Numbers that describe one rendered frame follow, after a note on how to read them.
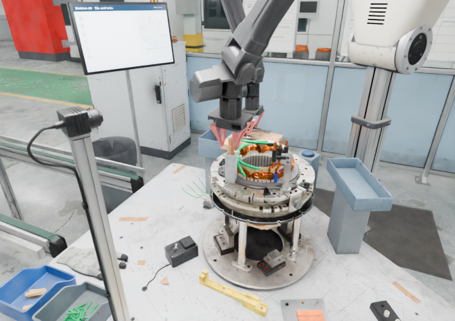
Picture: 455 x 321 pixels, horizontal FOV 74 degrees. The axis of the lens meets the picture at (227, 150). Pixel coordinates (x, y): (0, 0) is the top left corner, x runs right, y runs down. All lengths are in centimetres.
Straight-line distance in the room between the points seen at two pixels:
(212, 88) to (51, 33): 384
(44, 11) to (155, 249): 366
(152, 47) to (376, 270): 150
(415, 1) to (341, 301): 88
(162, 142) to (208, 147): 211
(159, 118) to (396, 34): 253
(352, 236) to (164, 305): 63
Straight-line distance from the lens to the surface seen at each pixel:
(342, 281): 108
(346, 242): 113
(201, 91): 68
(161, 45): 185
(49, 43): 447
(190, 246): 106
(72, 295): 105
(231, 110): 74
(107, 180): 173
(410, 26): 109
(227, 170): 85
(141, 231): 122
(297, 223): 99
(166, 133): 324
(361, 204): 94
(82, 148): 58
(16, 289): 114
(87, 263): 113
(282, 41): 310
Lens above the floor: 156
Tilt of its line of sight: 26 degrees down
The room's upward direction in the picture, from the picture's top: straight up
